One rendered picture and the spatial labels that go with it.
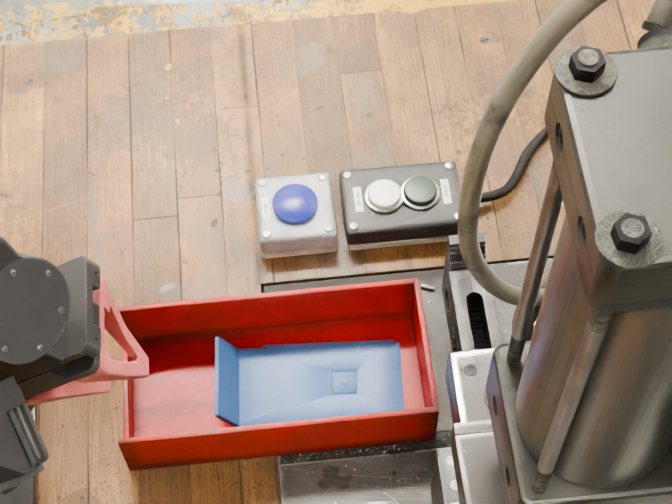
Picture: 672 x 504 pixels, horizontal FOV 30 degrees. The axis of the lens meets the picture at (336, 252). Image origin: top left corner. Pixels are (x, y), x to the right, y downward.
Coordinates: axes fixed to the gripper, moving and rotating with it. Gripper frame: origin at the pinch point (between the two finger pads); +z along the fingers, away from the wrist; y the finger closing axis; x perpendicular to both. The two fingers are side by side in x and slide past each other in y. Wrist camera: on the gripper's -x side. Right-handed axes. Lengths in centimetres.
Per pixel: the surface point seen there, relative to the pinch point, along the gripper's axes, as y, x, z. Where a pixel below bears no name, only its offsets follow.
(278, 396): -1.3, 5.3, 21.7
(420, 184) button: 12.2, 22.9, 26.7
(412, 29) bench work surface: 12, 44, 31
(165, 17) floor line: -64, 126, 92
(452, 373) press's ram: 20.5, -4.3, 7.6
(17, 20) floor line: -88, 128, 78
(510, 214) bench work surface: 17.2, 21.2, 34.1
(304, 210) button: 3.2, 21.4, 21.4
